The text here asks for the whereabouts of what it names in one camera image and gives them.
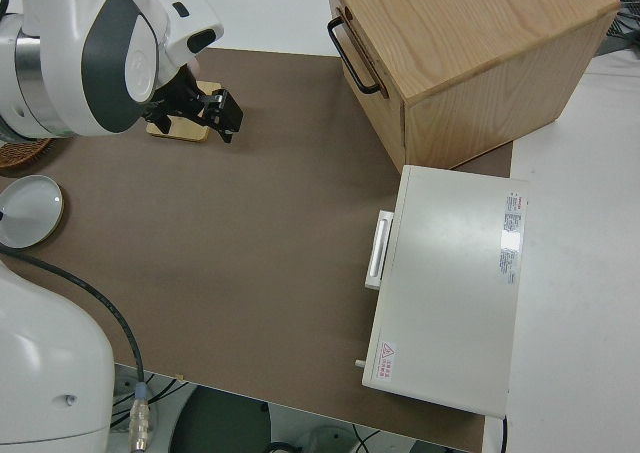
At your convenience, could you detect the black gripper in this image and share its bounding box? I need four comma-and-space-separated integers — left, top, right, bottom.
143, 65, 245, 145

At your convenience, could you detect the gray round plate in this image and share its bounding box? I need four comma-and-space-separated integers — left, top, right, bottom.
0, 174, 67, 250

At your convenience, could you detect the wooden mug tree stand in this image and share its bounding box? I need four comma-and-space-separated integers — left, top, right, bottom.
145, 80, 211, 145

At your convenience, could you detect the brown table mat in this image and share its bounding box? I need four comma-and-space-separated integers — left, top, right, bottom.
0, 47, 515, 453

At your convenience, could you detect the brown wicker basket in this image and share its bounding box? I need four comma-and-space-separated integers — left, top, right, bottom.
0, 137, 54, 170

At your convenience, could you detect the white toaster oven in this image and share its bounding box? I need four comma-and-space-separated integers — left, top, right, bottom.
360, 164, 531, 419

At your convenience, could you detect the wooden box with black handle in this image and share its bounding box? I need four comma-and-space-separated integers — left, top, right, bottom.
323, 0, 622, 172

